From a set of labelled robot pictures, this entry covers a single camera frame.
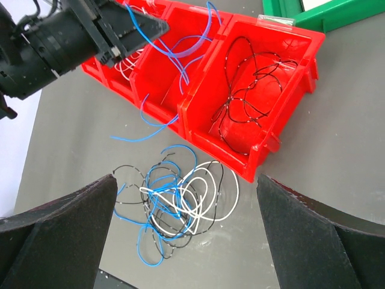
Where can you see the red compartment bin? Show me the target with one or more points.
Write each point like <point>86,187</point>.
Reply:
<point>226,83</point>

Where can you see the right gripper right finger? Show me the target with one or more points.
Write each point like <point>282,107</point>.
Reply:
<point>314,245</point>

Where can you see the green plastic tray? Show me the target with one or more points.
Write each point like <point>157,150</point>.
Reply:
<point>325,17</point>

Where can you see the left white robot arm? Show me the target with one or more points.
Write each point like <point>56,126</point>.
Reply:
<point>9,84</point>

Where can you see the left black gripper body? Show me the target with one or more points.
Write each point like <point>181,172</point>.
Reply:
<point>48,47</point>

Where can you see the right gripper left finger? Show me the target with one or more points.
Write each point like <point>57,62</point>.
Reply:
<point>58,244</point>

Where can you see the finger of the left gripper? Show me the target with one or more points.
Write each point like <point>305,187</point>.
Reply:
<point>131,29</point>

